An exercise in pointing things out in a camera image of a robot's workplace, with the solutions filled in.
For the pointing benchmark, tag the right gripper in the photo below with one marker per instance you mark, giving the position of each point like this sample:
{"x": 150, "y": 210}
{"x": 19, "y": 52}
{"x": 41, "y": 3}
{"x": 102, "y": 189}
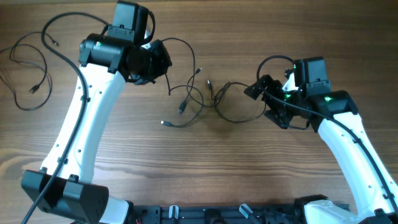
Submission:
{"x": 267, "y": 90}

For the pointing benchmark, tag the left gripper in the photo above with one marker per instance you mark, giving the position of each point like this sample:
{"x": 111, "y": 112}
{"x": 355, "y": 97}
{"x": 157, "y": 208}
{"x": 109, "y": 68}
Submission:
{"x": 159, "y": 49}

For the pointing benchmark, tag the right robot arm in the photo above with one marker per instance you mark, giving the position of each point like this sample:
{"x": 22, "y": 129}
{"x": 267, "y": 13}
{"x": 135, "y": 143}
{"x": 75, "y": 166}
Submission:
{"x": 335, "y": 117}

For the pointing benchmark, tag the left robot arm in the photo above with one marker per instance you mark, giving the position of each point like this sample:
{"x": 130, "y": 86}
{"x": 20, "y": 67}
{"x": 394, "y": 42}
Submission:
{"x": 125, "y": 52}

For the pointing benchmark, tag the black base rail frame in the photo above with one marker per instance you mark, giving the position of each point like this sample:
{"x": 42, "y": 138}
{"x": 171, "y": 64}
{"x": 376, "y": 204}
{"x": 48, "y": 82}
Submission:
{"x": 154, "y": 214}

